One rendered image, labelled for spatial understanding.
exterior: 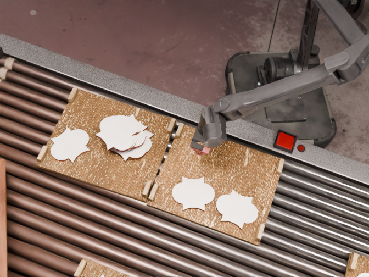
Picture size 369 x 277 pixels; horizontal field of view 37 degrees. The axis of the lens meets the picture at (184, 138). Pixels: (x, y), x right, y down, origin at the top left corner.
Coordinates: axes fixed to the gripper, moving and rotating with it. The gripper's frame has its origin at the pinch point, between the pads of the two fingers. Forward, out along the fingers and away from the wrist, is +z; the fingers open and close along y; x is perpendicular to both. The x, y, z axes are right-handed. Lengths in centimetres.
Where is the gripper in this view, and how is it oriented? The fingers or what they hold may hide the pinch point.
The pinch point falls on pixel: (203, 142)
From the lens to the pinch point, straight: 194.9
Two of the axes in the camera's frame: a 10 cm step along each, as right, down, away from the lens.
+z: -0.8, 4.9, 8.7
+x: -9.4, -3.3, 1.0
